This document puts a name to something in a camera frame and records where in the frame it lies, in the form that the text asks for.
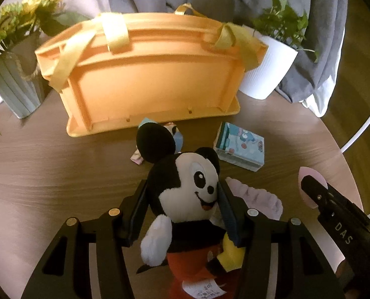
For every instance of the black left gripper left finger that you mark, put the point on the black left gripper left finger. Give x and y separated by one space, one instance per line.
84 255

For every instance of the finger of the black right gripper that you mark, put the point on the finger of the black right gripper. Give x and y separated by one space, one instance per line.
318 196

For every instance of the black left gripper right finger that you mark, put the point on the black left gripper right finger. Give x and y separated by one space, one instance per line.
282 259

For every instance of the lavender fluffy cloth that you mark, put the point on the lavender fluffy cloth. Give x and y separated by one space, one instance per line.
260 199

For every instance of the Mickey Mouse plush toy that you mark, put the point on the Mickey Mouse plush toy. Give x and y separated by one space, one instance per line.
182 193

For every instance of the white floor lamp pole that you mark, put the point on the white floor lamp pole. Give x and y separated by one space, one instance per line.
356 136

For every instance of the blue tissue pack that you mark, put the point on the blue tissue pack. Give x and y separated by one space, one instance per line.
240 147

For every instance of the white plant pot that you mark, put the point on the white plant pot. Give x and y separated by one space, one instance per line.
262 81

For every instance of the green potted plant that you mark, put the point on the green potted plant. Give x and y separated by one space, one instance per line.
282 23

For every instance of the orange plastic crate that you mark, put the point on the orange plastic crate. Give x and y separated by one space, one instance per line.
118 69

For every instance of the grey curtain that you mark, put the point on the grey curtain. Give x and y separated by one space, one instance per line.
312 78

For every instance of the grey-green ribbed vase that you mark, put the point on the grey-green ribbed vase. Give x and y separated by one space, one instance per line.
22 86

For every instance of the sunflower bouquet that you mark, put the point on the sunflower bouquet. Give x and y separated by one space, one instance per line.
47 17

